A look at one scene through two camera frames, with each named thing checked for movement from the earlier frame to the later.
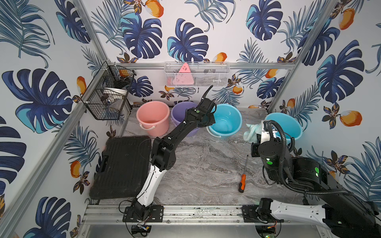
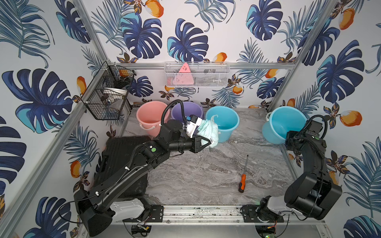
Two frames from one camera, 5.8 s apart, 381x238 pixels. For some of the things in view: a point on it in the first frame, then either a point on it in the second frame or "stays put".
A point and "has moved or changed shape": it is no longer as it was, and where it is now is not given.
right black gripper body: (256, 149) → (291, 136)
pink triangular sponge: (184, 76) stays put
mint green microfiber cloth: (250, 136) → (209, 129)
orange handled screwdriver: (241, 187) stays put
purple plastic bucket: (178, 111) stays put
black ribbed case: (126, 163) stays put
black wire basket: (107, 92) stays put
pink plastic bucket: (153, 116) stays put
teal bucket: (290, 127) has moved or changed shape
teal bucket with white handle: (228, 120) has moved or changed shape
